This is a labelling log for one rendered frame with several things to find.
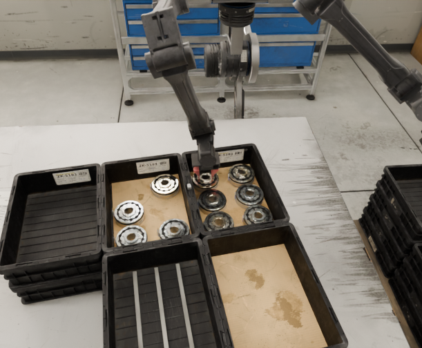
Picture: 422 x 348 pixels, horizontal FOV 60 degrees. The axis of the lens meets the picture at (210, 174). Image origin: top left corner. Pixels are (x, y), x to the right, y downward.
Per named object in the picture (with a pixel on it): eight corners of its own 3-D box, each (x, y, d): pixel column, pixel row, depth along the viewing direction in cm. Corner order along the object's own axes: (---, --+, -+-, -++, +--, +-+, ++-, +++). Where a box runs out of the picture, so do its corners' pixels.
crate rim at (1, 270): (16, 177, 131) (14, 173, 130) (101, 166, 136) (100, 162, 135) (-4, 275, 104) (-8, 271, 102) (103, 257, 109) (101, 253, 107)
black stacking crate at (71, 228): (26, 195, 138) (15, 175, 130) (106, 184, 143) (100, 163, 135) (9, 291, 111) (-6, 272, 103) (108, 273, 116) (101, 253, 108)
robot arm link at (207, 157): (212, 115, 121) (187, 121, 122) (215, 137, 113) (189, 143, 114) (219, 141, 130) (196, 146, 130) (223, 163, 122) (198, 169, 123)
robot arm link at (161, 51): (176, 3, 77) (131, 15, 78) (193, 65, 84) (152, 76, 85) (183, -16, 115) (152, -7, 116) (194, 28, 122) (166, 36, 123)
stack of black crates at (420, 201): (356, 219, 218) (383, 165, 186) (403, 216, 220) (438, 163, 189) (384, 279, 190) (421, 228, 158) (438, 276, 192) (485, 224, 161)
